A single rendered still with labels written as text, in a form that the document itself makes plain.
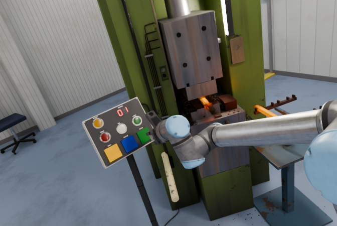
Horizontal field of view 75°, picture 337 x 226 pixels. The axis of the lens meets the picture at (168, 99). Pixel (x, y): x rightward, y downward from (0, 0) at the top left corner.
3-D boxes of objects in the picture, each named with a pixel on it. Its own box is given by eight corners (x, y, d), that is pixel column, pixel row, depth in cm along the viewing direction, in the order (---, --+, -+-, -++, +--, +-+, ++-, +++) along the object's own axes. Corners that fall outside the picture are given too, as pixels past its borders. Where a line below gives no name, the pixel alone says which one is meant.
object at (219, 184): (254, 207, 182) (249, 163, 163) (210, 221, 179) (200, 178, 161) (226, 163, 233) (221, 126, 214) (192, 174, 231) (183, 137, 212)
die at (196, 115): (220, 113, 150) (218, 102, 146) (192, 121, 148) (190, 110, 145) (201, 91, 188) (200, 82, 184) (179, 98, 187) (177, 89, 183)
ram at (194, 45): (235, 73, 140) (228, 6, 124) (177, 89, 138) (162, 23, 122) (212, 59, 179) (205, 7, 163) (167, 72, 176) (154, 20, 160)
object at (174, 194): (180, 201, 132) (178, 195, 129) (172, 204, 131) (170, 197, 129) (168, 156, 172) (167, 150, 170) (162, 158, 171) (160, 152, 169)
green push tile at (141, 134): (153, 137, 129) (147, 126, 130) (142, 143, 126) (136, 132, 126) (152, 137, 131) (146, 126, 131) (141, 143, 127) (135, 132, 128)
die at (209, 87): (217, 92, 143) (215, 79, 140) (188, 101, 142) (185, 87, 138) (198, 75, 182) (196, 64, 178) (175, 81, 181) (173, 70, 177)
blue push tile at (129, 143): (138, 145, 124) (132, 134, 125) (126, 152, 121) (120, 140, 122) (138, 146, 126) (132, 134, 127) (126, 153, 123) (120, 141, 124)
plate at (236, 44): (244, 61, 151) (242, 35, 144) (232, 64, 151) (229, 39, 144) (243, 60, 153) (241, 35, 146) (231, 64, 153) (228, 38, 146)
